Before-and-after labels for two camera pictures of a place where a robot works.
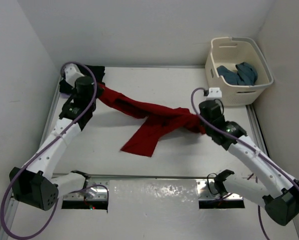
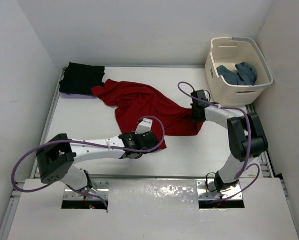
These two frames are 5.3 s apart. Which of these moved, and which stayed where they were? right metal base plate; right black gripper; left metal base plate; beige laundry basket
Moved: right black gripper
Stayed: beige laundry basket; right metal base plate; left metal base plate
